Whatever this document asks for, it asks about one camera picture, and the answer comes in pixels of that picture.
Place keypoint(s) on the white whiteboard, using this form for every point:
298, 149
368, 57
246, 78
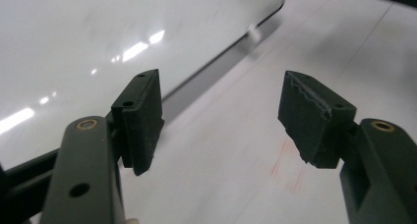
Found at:
98, 37

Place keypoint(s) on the white table cover sheet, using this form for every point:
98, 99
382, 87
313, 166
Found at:
246, 135

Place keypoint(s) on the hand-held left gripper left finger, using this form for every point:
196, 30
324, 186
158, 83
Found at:
142, 125

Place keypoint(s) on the white whiteboard stand clip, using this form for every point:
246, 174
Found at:
254, 32

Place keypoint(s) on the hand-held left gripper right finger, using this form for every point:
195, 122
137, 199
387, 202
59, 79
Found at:
311, 119

